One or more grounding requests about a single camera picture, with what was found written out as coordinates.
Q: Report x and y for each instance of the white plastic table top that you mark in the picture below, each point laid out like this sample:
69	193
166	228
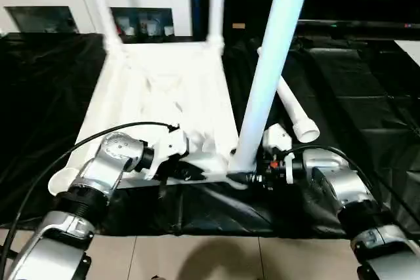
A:
157	96

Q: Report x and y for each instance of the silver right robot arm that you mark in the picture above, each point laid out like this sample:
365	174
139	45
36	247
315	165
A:
348	185

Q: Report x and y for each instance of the black plastic mat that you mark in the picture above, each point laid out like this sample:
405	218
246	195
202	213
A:
344	112

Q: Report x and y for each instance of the small brown tag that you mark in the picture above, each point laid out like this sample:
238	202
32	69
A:
238	26

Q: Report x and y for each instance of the white flat board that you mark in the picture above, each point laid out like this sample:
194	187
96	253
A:
410	47

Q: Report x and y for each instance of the long black rail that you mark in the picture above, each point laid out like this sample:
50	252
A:
361	25

